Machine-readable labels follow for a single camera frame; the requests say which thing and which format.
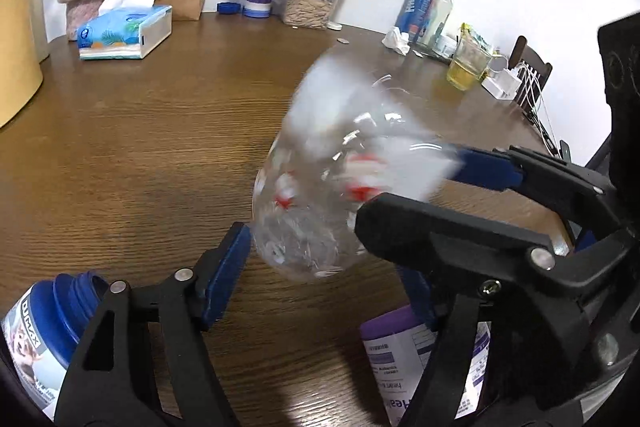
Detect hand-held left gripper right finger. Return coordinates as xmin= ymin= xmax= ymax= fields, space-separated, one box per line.
xmin=397 ymin=268 xmax=593 ymax=427

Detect glass cup yellow liquid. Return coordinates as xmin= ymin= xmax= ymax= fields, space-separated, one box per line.
xmin=446 ymin=34 xmax=494 ymax=91

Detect clear plastic bottle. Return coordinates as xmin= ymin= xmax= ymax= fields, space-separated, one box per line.
xmin=251 ymin=42 xmax=466 ymax=284

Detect purple white jar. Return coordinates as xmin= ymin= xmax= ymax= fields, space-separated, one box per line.
xmin=242 ymin=0 xmax=274 ymax=19

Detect white bottle blue neck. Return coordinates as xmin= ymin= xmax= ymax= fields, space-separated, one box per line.
xmin=0 ymin=271 xmax=112 ymax=423

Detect yellow green packet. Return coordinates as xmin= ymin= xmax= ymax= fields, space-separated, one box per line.
xmin=457 ymin=22 xmax=495 ymax=54

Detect crumpled white tissue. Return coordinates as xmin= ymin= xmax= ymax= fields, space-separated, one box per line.
xmin=382 ymin=26 xmax=414 ymax=56

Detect white cables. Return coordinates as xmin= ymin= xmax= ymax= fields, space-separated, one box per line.
xmin=514 ymin=61 xmax=560 ymax=150

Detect white bottle purple label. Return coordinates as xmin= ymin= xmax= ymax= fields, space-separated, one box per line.
xmin=359 ymin=304 xmax=493 ymax=427

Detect blue drink can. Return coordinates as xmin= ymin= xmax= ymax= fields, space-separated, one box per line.
xmin=396 ymin=0 xmax=434 ymax=42

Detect blue tissue box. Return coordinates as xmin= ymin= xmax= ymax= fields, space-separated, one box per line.
xmin=77 ymin=0 xmax=174 ymax=60

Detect white charger block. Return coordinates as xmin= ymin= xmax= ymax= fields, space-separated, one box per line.
xmin=481 ymin=66 xmax=524 ymax=101

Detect yellow round container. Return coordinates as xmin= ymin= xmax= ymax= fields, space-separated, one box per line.
xmin=0 ymin=0 xmax=45 ymax=128

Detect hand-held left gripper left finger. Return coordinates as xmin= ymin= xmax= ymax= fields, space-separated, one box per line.
xmin=54 ymin=223 xmax=251 ymax=427

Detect clear bottle blue cap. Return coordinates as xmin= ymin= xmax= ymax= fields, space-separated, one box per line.
xmin=419 ymin=0 xmax=461 ymax=51

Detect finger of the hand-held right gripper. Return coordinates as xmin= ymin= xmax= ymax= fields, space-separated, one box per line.
xmin=355 ymin=193 xmax=633 ymax=303
xmin=450 ymin=146 xmax=623 ymax=238

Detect dark wooden chair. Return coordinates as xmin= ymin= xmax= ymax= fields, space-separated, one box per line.
xmin=509 ymin=35 xmax=554 ymax=108

